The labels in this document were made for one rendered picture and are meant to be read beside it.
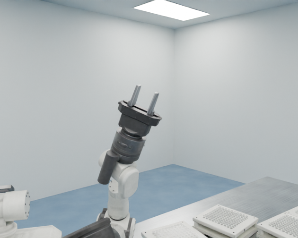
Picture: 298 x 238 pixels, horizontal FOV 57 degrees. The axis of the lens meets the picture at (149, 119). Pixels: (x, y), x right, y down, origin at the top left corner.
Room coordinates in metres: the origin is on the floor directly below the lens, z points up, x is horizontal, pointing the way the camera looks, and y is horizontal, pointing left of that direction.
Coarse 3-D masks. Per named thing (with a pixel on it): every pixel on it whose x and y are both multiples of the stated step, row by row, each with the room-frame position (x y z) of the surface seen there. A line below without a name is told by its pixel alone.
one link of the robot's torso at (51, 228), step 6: (24, 228) 0.66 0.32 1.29; (30, 228) 0.66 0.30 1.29; (36, 228) 0.66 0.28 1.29; (42, 228) 0.66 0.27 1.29; (48, 228) 0.66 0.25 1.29; (54, 228) 0.67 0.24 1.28; (12, 234) 0.60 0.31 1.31; (18, 234) 0.63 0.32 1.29; (24, 234) 0.63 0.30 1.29; (30, 234) 0.63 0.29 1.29; (36, 234) 0.63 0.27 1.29; (42, 234) 0.63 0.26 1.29; (48, 234) 0.63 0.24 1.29; (54, 234) 0.65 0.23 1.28; (60, 234) 0.66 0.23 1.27
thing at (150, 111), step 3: (156, 93) 0.73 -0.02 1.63; (153, 96) 0.73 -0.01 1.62; (156, 96) 0.73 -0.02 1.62; (153, 99) 0.73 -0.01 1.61; (156, 99) 0.74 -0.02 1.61; (150, 102) 0.73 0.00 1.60; (153, 102) 0.73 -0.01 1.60; (150, 105) 0.73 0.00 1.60; (153, 105) 0.74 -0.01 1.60; (150, 108) 0.74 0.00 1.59; (153, 108) 0.75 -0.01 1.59; (147, 111) 0.74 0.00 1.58; (150, 111) 0.74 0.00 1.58; (153, 111) 0.74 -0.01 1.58; (150, 114) 0.75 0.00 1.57; (153, 114) 0.75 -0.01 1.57
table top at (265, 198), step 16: (224, 192) 1.92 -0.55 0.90; (240, 192) 1.92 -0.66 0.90; (256, 192) 1.92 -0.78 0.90; (272, 192) 1.92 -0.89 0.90; (288, 192) 1.92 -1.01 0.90; (192, 208) 1.65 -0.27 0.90; (208, 208) 1.65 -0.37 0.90; (240, 208) 1.65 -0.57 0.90; (256, 208) 1.65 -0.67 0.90; (272, 208) 1.65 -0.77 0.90; (288, 208) 1.65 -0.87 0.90; (144, 224) 1.45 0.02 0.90; (160, 224) 1.45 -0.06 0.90; (192, 224) 1.45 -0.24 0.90
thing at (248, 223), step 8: (224, 208) 1.49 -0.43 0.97; (200, 216) 1.39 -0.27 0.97; (240, 216) 1.39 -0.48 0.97; (248, 216) 1.39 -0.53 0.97; (208, 224) 1.31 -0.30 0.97; (216, 224) 1.31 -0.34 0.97; (240, 224) 1.31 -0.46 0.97; (248, 224) 1.31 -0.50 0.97; (224, 232) 1.25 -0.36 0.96; (232, 232) 1.23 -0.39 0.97; (240, 232) 1.24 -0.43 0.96
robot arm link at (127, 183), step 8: (128, 168) 0.77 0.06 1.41; (120, 176) 0.76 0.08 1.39; (128, 176) 0.75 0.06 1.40; (136, 176) 0.78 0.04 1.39; (112, 184) 0.85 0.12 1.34; (120, 184) 0.76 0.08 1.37; (128, 184) 0.77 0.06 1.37; (136, 184) 0.80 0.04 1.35; (112, 192) 0.82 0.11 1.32; (120, 192) 0.78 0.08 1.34; (128, 192) 0.79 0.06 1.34
